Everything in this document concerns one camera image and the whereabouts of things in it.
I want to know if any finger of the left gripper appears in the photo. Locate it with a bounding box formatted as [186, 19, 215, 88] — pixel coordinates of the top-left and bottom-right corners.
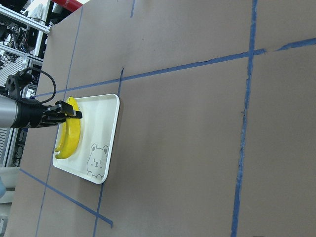
[43, 116, 66, 126]
[50, 101, 82, 118]

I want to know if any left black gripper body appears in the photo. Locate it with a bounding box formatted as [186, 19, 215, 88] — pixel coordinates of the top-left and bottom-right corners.
[16, 98, 53, 128]

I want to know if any yellow banana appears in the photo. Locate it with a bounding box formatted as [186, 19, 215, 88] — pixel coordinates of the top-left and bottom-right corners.
[54, 96, 82, 159]
[54, 123, 66, 152]

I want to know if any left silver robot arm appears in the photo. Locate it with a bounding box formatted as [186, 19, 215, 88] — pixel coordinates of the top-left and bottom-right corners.
[0, 95, 82, 128]

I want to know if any white bear tray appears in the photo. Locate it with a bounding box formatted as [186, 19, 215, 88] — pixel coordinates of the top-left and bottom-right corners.
[53, 94, 120, 184]

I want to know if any red bottle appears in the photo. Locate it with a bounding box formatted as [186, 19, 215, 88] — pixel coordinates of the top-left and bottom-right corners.
[51, 0, 89, 12]

